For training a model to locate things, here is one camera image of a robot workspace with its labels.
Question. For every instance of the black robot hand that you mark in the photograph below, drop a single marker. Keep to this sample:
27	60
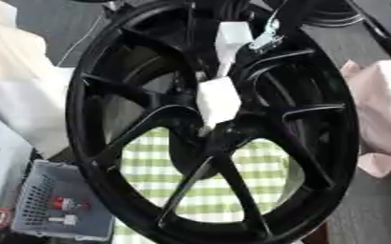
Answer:
296	19

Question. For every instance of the white pin with flat head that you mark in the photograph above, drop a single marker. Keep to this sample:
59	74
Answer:
233	35

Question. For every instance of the black spoked wheel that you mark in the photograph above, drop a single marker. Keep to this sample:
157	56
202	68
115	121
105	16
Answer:
121	203

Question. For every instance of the black round tyre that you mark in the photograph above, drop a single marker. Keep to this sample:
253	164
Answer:
338	17

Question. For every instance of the pink cloth bundle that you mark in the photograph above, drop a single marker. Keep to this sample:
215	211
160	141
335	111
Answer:
379	120

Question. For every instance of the white cloth bundle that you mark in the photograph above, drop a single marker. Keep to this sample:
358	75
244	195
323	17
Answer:
15	85

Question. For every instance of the red and white small bottle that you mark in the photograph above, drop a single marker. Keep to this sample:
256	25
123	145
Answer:
66	203

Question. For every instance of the small white item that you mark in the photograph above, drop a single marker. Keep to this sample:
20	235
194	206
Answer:
64	219

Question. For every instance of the grey plastic basket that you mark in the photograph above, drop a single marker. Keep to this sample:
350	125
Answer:
65	228

